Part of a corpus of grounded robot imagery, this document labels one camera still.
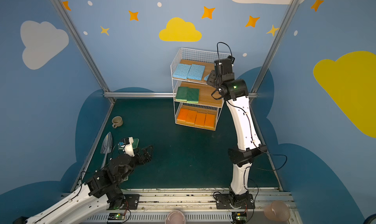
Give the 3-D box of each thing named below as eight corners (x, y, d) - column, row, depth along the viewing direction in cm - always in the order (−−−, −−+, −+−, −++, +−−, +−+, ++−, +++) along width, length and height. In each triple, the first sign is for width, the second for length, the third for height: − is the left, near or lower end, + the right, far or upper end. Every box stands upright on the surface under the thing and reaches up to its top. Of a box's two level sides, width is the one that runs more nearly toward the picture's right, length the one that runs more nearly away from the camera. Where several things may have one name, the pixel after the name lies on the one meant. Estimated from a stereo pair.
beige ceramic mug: (115, 129, 106) (112, 125, 101) (114, 121, 110) (111, 117, 106) (124, 126, 107) (121, 122, 103) (122, 119, 112) (120, 114, 107)
